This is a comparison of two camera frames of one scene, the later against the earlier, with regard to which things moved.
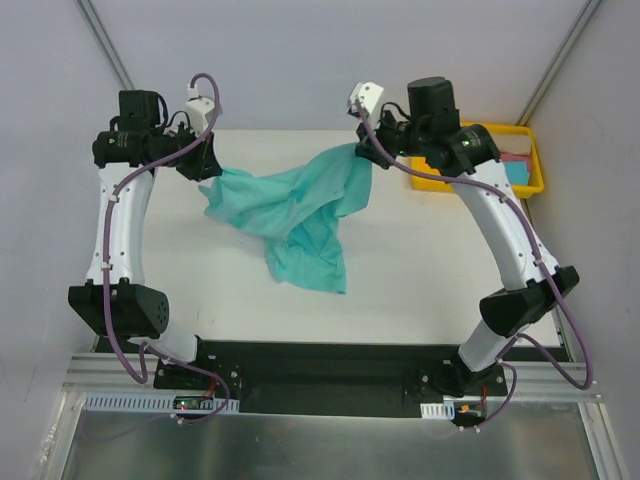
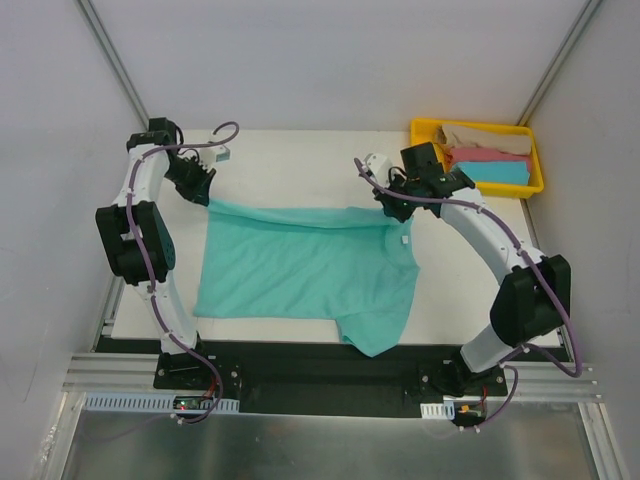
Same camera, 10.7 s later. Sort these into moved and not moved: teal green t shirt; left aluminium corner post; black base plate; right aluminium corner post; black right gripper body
Moved: teal green t shirt; black right gripper body
Not moved: right aluminium corner post; black base plate; left aluminium corner post
